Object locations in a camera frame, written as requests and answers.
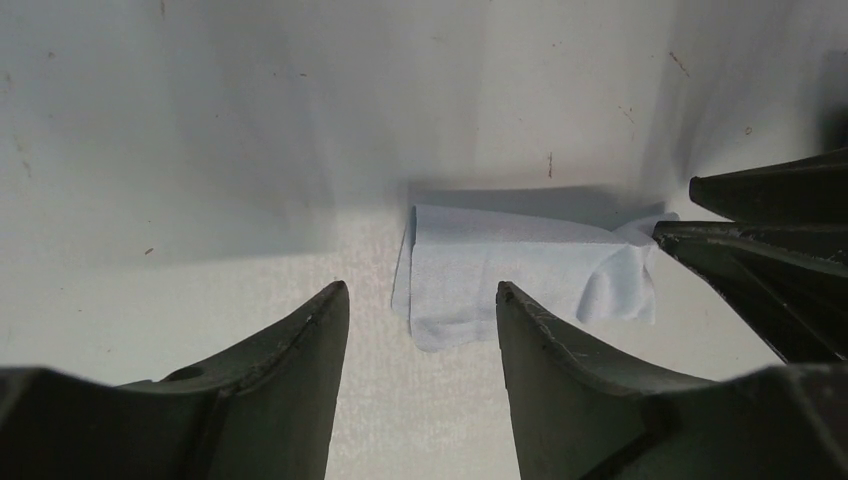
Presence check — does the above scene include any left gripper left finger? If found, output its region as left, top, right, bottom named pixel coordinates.
left=1, top=281, right=350, bottom=479

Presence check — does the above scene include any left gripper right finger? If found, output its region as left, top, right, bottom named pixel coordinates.
left=496, top=282, right=847, bottom=479

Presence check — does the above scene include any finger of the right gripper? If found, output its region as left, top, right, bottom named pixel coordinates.
left=689, top=148, right=847, bottom=224
left=653, top=221, right=847, bottom=363

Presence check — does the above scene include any light blue cleaning cloth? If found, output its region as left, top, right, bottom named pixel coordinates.
left=391, top=204, right=679, bottom=352

